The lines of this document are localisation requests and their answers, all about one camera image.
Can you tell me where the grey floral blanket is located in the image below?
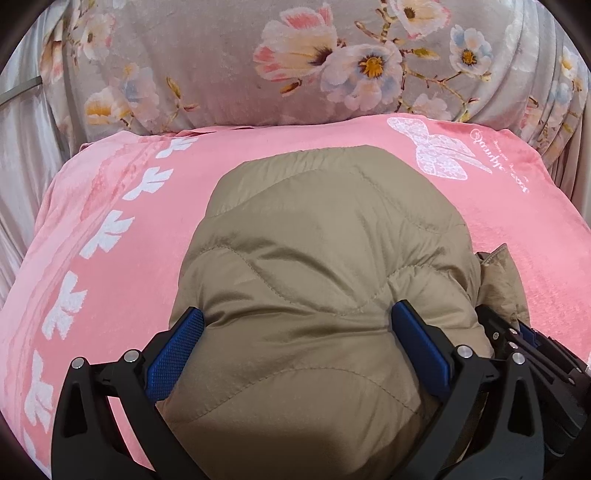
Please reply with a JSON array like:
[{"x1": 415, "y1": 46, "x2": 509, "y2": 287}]
[{"x1": 39, "y1": 0, "x2": 588, "y2": 169}]

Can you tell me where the pink printed blanket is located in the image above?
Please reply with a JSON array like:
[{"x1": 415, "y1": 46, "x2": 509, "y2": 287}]
[{"x1": 0, "y1": 113, "x2": 591, "y2": 480}]

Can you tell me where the grey metal bar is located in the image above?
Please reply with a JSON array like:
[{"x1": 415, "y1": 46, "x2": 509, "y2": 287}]
[{"x1": 0, "y1": 79, "x2": 43, "y2": 108}]

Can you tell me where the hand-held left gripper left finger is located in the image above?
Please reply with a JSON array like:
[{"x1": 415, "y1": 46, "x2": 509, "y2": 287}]
[{"x1": 50, "y1": 306, "x2": 209, "y2": 480}]

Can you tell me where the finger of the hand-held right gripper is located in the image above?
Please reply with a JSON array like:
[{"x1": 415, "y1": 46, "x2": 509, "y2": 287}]
[
  {"x1": 475, "y1": 305, "x2": 532, "y2": 361},
  {"x1": 517, "y1": 320, "x2": 589, "y2": 462}
]

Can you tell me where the beige quilted jacket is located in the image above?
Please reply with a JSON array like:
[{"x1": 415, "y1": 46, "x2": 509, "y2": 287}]
[{"x1": 154, "y1": 144, "x2": 532, "y2": 480}]

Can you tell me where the white satin curtain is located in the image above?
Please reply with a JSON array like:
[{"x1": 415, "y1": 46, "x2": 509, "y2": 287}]
[{"x1": 0, "y1": 9, "x2": 88, "y2": 324}]

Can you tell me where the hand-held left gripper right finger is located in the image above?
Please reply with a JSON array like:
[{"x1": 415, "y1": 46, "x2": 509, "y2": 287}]
[{"x1": 390, "y1": 299, "x2": 546, "y2": 480}]

